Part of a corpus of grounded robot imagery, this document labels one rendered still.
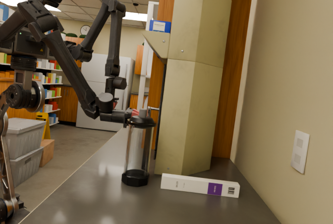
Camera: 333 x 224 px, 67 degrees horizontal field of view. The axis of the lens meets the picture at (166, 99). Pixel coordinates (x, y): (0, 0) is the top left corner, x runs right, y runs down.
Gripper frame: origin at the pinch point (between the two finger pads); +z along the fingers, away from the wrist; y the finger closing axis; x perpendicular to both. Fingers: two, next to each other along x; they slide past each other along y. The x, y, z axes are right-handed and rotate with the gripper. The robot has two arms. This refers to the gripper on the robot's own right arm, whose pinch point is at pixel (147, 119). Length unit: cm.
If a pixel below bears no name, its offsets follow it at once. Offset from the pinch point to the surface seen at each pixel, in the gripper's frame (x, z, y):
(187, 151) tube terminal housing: 9.8, 18.3, -5.8
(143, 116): -5.6, -0.3, -16.1
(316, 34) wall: -40, 48, -26
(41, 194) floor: 133, -110, 134
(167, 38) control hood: -34.2, 4.4, -1.8
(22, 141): 84, -141, 150
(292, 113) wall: -15, 49, -22
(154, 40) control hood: -33.1, -0.4, -1.8
